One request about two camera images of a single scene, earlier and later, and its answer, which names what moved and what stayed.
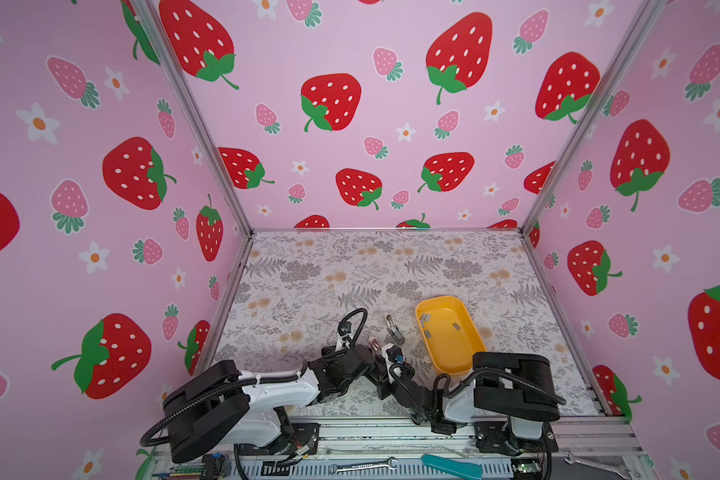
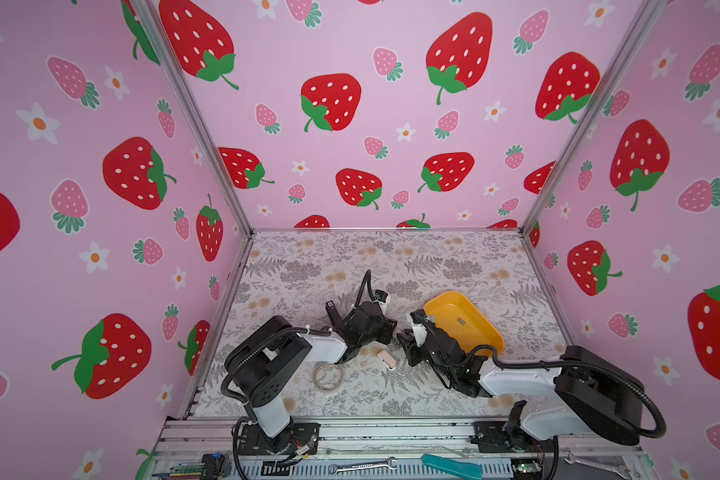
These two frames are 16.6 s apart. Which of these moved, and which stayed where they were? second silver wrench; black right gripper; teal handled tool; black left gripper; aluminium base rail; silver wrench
Moved: black right gripper; black left gripper
Stayed: second silver wrench; aluminium base rail; silver wrench; teal handled tool
